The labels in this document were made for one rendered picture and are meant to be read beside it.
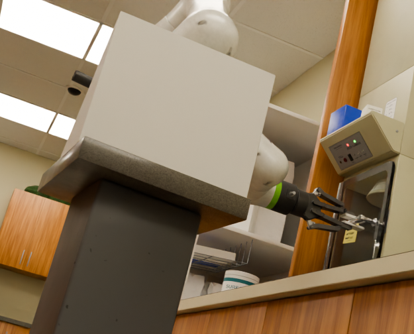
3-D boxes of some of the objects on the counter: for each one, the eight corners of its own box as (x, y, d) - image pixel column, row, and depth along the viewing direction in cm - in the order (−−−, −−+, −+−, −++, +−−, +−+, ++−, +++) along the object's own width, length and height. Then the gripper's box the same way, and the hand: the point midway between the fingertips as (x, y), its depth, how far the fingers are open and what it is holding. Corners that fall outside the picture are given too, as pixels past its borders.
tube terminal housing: (385, 337, 232) (419, 122, 257) (450, 335, 203) (481, 93, 228) (317, 316, 226) (359, 98, 251) (374, 311, 196) (414, 64, 221)
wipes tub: (242, 319, 273) (251, 281, 278) (256, 318, 261) (265, 278, 266) (211, 310, 270) (220, 271, 274) (224, 308, 258) (233, 268, 262)
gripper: (293, 221, 202) (365, 247, 208) (302, 173, 207) (373, 200, 214) (281, 226, 209) (352, 251, 215) (290, 180, 214) (359, 205, 220)
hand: (352, 222), depth 213 cm, fingers closed, pressing on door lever
